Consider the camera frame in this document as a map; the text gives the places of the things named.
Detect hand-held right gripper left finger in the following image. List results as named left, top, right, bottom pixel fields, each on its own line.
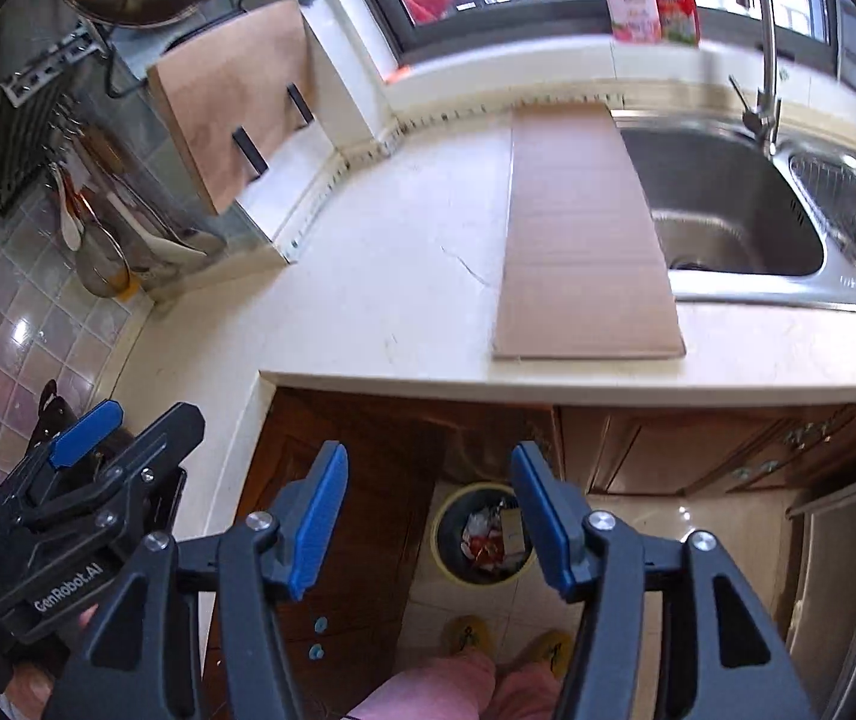
left=41, top=440, right=350, bottom=720

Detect yellow slipper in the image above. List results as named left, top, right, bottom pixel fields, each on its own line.
left=528, top=630, right=575, bottom=672
left=438, top=615, right=492, bottom=657

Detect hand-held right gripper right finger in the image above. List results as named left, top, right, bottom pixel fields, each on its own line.
left=510, top=440, right=796, bottom=720

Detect white spoon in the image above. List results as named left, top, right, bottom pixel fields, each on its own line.
left=49, top=161, right=88, bottom=252

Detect person's left leg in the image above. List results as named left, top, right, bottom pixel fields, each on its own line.
left=349, top=649, right=496, bottom=720

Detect steel base cabinet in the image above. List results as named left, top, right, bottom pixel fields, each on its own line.
left=783, top=457, right=856, bottom=720

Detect wooden base cabinets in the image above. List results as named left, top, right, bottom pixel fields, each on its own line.
left=203, top=386, right=856, bottom=720

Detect brown cardboard sheet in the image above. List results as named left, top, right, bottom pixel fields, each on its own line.
left=491, top=101, right=687, bottom=361

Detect white ladle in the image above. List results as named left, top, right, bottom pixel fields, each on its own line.
left=101, top=187, right=226, bottom=263

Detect metal strainer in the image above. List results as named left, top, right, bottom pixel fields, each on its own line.
left=71, top=127, right=133, bottom=299

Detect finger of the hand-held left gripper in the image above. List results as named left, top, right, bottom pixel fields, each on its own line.
left=0, top=400, right=125, bottom=518
left=26, top=403, right=206, bottom=535

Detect black wire rack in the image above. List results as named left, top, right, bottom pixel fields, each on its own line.
left=0, top=90, right=73, bottom=211

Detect metal utensil rack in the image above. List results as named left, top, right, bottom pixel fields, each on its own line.
left=0, top=19, right=103, bottom=107

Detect person's leg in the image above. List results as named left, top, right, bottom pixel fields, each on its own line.
left=349, top=649, right=496, bottom=720
left=491, top=664, right=564, bottom=720

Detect person's right leg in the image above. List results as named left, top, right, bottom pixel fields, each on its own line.
left=491, top=664, right=564, bottom=720

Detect stainless steel sink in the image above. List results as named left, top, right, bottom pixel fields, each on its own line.
left=615, top=116, right=856, bottom=316

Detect steel sink faucet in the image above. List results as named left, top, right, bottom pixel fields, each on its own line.
left=728, top=0, right=785, bottom=158

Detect round trash bin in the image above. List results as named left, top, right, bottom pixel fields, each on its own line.
left=428, top=481, right=541, bottom=587

